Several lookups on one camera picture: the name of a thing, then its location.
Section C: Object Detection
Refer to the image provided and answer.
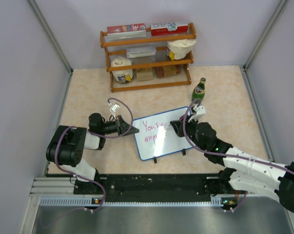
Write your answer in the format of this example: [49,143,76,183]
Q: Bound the white flour bag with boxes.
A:
[166,39,196,60]
[111,57,134,83]

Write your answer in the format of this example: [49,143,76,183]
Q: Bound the red foil roll box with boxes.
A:
[107,23,147,40]

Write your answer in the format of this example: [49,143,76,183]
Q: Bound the green glass Perrier bottle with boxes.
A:
[192,78,206,101]

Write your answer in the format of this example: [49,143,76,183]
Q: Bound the blue framed whiteboard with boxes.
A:
[133,107,191,161]

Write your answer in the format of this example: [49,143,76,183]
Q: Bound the red white wrap box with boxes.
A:
[150,21,189,36]

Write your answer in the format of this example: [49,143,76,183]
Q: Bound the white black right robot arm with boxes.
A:
[170,120,294,213]

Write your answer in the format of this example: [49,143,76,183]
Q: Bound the orange wooden shelf rack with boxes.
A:
[100,22,196,92]

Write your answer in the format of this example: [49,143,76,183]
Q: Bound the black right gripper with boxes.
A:
[171,114,206,151]

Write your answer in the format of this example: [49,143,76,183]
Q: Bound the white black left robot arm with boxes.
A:
[46,113,139,194]

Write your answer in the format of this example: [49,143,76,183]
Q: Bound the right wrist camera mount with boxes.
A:
[188,104,206,123]

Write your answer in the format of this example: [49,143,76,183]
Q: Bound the clear plastic container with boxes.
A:
[126,46,157,64]

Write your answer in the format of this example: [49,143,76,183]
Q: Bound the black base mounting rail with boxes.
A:
[73,173,247,203]

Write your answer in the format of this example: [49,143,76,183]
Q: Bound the white flour bag left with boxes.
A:
[111,57,134,83]

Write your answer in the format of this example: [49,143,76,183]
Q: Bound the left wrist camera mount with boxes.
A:
[109,103,120,117]

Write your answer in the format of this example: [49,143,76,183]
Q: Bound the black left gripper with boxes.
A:
[99,115,138,136]

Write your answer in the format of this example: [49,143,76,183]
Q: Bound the white flour bag right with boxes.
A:
[166,39,196,60]

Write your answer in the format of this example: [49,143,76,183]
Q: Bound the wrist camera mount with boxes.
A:
[109,103,120,117]
[188,104,206,123]

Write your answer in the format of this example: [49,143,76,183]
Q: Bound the brown brick-pattern box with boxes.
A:
[155,65,181,78]

